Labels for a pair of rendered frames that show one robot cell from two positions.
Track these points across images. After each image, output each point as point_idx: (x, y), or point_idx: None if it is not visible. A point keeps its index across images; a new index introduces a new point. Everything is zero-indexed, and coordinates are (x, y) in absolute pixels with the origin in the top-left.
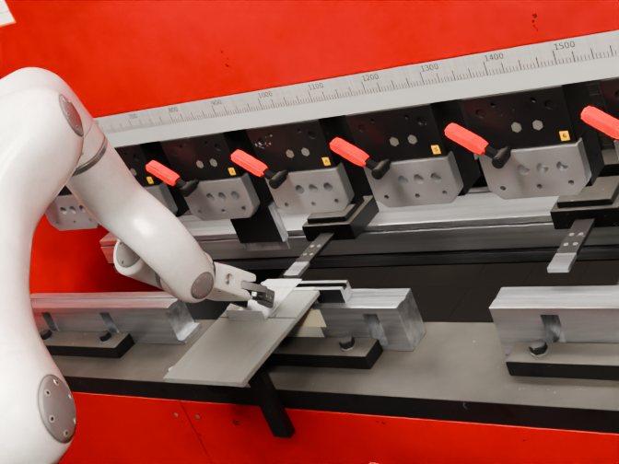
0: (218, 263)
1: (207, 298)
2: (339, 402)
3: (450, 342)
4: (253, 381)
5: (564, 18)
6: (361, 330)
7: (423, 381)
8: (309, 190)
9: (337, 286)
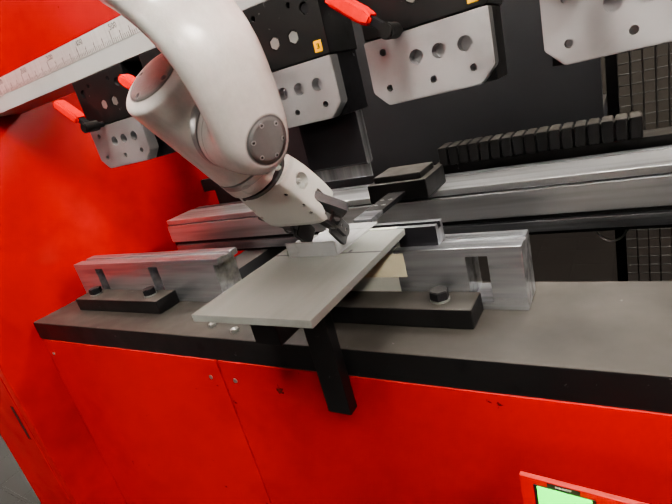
0: (289, 155)
1: (265, 220)
2: (433, 371)
3: (582, 300)
4: (314, 335)
5: None
6: (456, 281)
7: (572, 346)
8: (432, 54)
9: (430, 224)
